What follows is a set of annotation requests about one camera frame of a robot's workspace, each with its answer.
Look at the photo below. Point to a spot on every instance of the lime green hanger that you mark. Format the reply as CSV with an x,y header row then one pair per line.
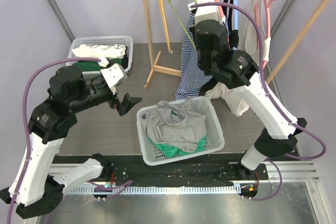
x,y
177,15

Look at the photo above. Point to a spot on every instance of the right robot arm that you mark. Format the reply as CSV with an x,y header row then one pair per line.
x,y
279,134

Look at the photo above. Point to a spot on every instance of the green tank top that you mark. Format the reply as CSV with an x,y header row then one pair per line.
x,y
178,149

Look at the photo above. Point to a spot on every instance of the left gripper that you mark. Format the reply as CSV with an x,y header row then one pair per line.
x,y
128,102

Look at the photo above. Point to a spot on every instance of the white folded cloth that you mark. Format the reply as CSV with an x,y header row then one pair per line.
x,y
115,51

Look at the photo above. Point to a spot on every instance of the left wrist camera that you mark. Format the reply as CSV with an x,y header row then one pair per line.
x,y
114,76

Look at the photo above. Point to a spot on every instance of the dark green folded cloth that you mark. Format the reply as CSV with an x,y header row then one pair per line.
x,y
94,66

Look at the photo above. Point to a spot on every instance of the black tank top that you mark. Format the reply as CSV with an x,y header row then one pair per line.
x,y
231,24

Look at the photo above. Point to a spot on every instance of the white plastic basket centre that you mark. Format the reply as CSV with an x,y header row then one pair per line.
x,y
174,131

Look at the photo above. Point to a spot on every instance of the pink hanger right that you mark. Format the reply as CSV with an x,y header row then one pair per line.
x,y
265,30

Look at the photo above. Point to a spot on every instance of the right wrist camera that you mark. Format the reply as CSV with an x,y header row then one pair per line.
x,y
205,12

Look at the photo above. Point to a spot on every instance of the white plastic basket back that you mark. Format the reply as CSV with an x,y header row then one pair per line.
x,y
107,41

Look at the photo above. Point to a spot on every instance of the white plastic basket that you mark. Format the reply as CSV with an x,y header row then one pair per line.
x,y
174,131
107,41

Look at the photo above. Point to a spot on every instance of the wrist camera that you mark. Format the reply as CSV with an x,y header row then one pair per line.
x,y
205,12
114,76

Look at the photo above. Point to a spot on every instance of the grey tank top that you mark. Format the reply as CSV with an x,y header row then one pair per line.
x,y
173,127

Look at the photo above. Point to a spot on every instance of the blue striped tank top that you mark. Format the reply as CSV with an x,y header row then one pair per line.
x,y
192,77

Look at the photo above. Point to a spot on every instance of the white tank top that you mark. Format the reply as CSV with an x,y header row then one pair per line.
x,y
250,59

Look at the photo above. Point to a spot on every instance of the white cable duct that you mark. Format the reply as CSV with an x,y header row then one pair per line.
x,y
88,189

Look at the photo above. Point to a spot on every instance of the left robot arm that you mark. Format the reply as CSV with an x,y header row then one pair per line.
x,y
34,191

